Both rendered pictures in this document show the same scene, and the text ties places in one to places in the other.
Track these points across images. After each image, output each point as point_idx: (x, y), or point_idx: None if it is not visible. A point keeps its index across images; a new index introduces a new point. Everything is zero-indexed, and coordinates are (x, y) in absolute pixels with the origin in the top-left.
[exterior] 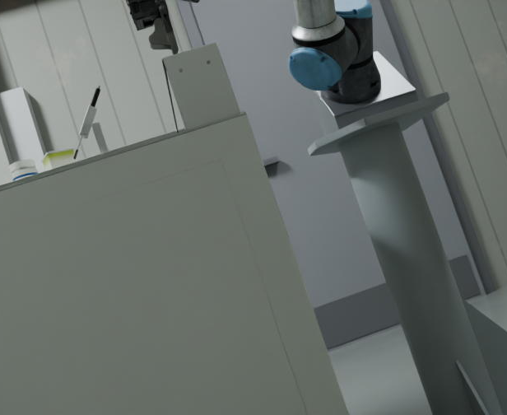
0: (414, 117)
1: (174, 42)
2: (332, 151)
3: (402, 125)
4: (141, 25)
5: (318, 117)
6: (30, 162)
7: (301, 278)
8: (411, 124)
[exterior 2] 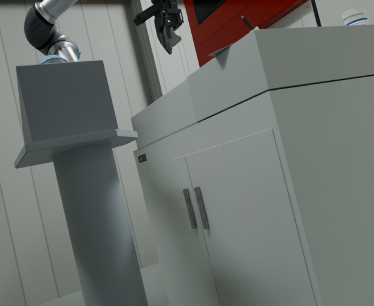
0: (37, 160)
1: (164, 49)
2: (119, 138)
3: (42, 156)
4: (178, 26)
5: (112, 104)
6: (342, 17)
7: (147, 210)
8: (27, 156)
